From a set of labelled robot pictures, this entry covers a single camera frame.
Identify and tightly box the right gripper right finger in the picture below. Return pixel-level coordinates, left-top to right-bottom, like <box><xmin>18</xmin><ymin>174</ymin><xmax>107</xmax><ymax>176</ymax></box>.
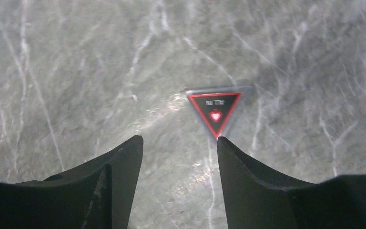
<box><xmin>217</xmin><ymin>137</ymin><xmax>366</xmax><ymax>229</ymax></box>

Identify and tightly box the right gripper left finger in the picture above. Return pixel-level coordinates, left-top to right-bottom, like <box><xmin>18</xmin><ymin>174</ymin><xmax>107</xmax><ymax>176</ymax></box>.
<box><xmin>0</xmin><ymin>135</ymin><xmax>143</xmax><ymax>229</ymax></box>

